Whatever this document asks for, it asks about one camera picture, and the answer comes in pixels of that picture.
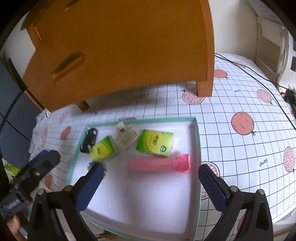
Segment pink hair roller clip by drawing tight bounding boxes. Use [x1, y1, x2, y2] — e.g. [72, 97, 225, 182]
[129, 154, 191, 173]

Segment black small device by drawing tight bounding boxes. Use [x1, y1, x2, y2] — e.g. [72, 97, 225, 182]
[80, 128, 98, 153]

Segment green tissue pack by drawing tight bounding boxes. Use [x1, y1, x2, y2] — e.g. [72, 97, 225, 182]
[90, 136, 117, 162]
[136, 129, 174, 157]

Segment left human hand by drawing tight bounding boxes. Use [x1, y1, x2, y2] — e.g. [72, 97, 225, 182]
[6, 215, 21, 235]

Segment clear plastic bag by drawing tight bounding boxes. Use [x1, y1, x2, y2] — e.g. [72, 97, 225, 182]
[29, 108, 51, 154]

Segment dark blue headboard panel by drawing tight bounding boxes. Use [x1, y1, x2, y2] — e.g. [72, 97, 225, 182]
[1, 61, 41, 168]

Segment teal shallow tray box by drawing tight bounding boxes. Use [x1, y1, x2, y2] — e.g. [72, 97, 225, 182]
[65, 117, 201, 241]

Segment white hair claw clip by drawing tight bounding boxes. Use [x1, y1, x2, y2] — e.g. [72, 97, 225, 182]
[114, 121, 139, 151]

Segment pomegranate grid bed sheet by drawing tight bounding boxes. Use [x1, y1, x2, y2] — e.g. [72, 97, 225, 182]
[30, 53, 296, 232]

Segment wooden nightstand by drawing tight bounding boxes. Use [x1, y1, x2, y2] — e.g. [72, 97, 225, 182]
[21, 0, 216, 112]

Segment lower nightstand drawer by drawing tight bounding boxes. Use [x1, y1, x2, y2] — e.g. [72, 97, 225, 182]
[22, 0, 209, 112]

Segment cluttered desk items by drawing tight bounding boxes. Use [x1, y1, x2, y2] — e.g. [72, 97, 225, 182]
[280, 89, 296, 110]

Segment white bookshelf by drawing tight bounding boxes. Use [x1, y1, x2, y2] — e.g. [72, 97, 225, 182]
[247, 0, 296, 82]

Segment black cable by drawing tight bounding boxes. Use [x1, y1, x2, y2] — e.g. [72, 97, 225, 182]
[214, 53, 296, 130]

